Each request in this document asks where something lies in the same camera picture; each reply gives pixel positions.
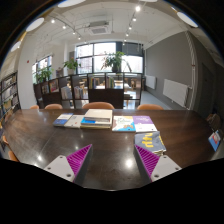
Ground large white wall radiator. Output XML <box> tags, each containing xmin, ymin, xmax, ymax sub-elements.
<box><xmin>162</xmin><ymin>78</ymin><xmax>191</xmax><ymax>108</ymax></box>

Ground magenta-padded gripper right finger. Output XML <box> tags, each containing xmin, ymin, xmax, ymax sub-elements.
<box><xmin>133</xmin><ymin>144</ymin><xmax>183</xmax><ymax>186</ymax></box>

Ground side window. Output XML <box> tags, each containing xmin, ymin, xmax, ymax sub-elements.
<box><xmin>31</xmin><ymin>54</ymin><xmax>54</xmax><ymax>84</ymax></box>

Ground white thin book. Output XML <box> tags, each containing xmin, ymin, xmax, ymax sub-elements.
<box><xmin>63</xmin><ymin>114</ymin><xmax>85</xmax><ymax>130</ymax></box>

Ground ceiling air conditioner unit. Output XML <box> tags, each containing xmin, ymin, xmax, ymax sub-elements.
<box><xmin>87</xmin><ymin>20</ymin><xmax>111</xmax><ymax>36</ymax></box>

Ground wall bookshelf unit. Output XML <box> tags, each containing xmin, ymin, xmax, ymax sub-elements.
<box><xmin>0</xmin><ymin>70</ymin><xmax>21</xmax><ymax>124</ymax></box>

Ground dark blue book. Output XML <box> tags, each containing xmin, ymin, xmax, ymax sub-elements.
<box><xmin>52</xmin><ymin>112</ymin><xmax>74</xmax><ymax>128</ymax></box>

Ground ceiling spotlights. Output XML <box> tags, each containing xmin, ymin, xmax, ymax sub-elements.
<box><xmin>49</xmin><ymin>4</ymin><xmax>143</xmax><ymax>44</ymax></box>

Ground purple and white book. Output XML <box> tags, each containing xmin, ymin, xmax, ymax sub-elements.
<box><xmin>132</xmin><ymin>115</ymin><xmax>158</xmax><ymax>134</ymax></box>

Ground beige large book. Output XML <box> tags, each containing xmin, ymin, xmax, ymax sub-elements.
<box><xmin>83</xmin><ymin>108</ymin><xmax>114</xmax><ymax>124</ymax></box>

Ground dark divider shelf unit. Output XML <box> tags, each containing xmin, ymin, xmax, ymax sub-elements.
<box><xmin>33</xmin><ymin>72</ymin><xmax>143</xmax><ymax>109</ymax></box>

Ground colourful illustrated white book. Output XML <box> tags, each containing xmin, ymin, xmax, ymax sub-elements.
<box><xmin>111</xmin><ymin>115</ymin><xmax>137</xmax><ymax>133</ymax></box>

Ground grey towel with yellow letters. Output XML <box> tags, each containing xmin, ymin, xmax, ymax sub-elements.
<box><xmin>134</xmin><ymin>130</ymin><xmax>167</xmax><ymax>157</ymax></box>

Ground medium green potted plant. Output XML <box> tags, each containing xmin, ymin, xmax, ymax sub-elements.
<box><xmin>63</xmin><ymin>58</ymin><xmax>81</xmax><ymax>75</ymax></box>

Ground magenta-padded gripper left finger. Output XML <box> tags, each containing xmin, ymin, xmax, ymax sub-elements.
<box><xmin>43</xmin><ymin>143</ymin><xmax>94</xmax><ymax>187</ymax></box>

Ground blue and white book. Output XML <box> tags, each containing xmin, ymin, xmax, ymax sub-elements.
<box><xmin>80</xmin><ymin>117</ymin><xmax>113</xmax><ymax>128</ymax></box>

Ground small green potted plant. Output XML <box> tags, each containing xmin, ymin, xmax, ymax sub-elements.
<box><xmin>35</xmin><ymin>66</ymin><xmax>54</xmax><ymax>84</ymax></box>

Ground small white wall radiator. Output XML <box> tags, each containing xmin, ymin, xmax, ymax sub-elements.
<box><xmin>145</xmin><ymin>74</ymin><xmax>157</xmax><ymax>90</ymax></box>

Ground large green potted plant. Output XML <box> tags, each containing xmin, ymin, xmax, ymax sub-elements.
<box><xmin>101</xmin><ymin>50</ymin><xmax>126</xmax><ymax>73</ymax></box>

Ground blue and white booklet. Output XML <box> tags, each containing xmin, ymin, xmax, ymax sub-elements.
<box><xmin>208</xmin><ymin>129</ymin><xmax>223</xmax><ymax>153</ymax></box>

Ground large black-framed window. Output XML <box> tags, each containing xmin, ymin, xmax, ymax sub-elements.
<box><xmin>74</xmin><ymin>41</ymin><xmax>145</xmax><ymax>74</ymax></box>

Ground cream thick book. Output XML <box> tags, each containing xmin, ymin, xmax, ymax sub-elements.
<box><xmin>80</xmin><ymin>123</ymin><xmax>112</xmax><ymax>130</ymax></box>

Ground round ceiling lamps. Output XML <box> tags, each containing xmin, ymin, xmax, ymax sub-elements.
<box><xmin>9</xmin><ymin>0</ymin><xmax>199</xmax><ymax>53</ymax></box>

